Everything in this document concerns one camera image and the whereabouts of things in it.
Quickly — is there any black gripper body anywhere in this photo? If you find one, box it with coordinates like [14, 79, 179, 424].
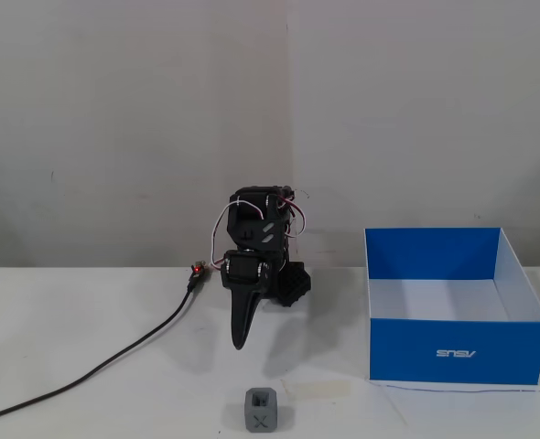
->
[221, 249, 273, 301]

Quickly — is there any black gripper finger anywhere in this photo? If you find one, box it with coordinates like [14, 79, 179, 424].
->
[247, 294, 265, 342]
[227, 288, 254, 351]

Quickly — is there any gray 3D printed block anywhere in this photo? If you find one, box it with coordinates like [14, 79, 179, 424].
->
[243, 387, 284, 434]

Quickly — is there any blue white cardboard box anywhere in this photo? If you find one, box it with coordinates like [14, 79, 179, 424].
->
[363, 227, 540, 383]

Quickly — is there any white red servo cable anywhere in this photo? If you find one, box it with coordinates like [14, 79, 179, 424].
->
[276, 187, 308, 240]
[209, 197, 242, 270]

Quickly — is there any black power cable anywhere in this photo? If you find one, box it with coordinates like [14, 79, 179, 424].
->
[0, 273, 199, 424]

